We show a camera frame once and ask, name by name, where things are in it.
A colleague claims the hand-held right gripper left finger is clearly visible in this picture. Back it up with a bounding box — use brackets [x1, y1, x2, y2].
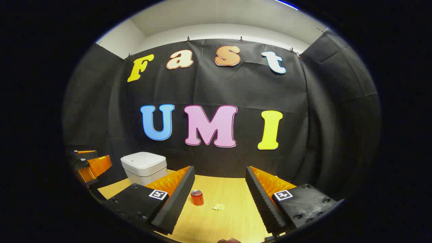
[101, 165, 196, 236]

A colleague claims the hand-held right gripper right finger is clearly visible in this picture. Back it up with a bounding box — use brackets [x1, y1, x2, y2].
[245, 165, 339, 236]

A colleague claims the white desktop garbage bin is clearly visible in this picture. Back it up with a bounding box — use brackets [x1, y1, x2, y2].
[120, 152, 168, 187]

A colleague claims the wooden desktop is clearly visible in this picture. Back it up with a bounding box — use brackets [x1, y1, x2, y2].
[97, 169, 297, 243]

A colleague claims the black backdrop cloth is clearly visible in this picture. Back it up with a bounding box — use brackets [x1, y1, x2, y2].
[62, 29, 382, 203]

